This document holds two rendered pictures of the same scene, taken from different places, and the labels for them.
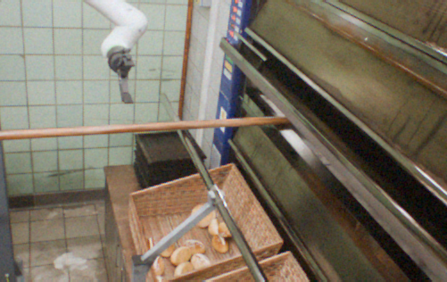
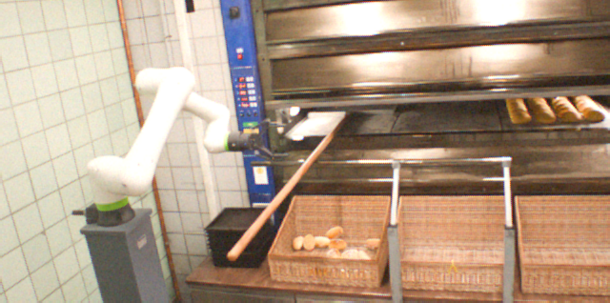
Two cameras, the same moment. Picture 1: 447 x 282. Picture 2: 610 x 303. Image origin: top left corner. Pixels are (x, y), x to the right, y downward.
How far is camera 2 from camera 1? 1.91 m
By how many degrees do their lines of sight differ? 46
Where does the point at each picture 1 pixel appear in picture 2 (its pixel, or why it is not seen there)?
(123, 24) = (220, 116)
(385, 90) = (429, 60)
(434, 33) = (453, 20)
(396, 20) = (425, 24)
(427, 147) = (473, 69)
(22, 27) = (36, 201)
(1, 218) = not seen: outside the picture
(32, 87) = (58, 262)
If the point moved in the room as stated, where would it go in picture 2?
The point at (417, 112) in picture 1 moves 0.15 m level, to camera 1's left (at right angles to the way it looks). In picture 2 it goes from (456, 59) to (442, 64)
